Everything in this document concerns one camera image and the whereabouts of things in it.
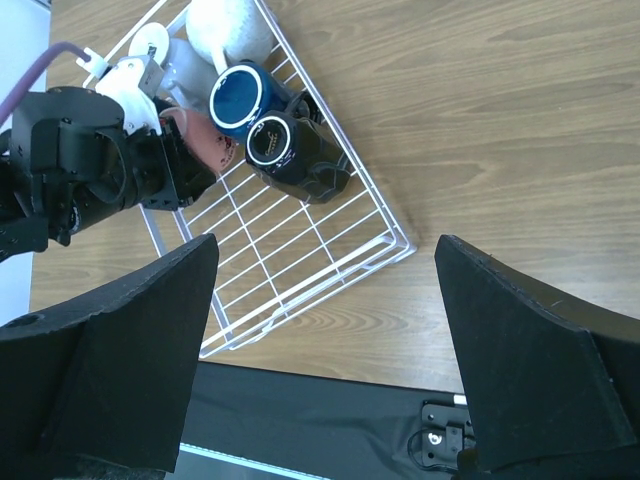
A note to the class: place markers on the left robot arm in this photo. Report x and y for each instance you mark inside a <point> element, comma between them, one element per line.
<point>67,163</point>

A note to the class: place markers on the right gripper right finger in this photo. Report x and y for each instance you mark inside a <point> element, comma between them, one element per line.
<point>551,380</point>

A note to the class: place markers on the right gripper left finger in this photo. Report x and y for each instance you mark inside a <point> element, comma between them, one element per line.
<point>101,383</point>

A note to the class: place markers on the white wire dish rack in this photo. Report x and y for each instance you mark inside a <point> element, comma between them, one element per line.
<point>280,257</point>

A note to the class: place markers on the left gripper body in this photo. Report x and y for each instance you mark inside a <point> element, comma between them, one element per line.
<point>73,165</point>

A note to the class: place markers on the dark blue enamel mug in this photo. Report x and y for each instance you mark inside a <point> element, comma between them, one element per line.
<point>241,95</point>

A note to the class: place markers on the white speckled mug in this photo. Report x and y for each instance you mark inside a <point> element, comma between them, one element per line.
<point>225,33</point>

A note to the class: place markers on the black mug white interior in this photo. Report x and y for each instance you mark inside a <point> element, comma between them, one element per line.
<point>293,152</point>

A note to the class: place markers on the red mug white interior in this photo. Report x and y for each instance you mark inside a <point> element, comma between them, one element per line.
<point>212,148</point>

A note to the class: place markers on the clear plastic cup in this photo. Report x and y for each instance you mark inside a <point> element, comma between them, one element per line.
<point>188,79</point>

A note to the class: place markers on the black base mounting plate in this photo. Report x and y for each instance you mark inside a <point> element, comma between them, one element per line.
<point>326,427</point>

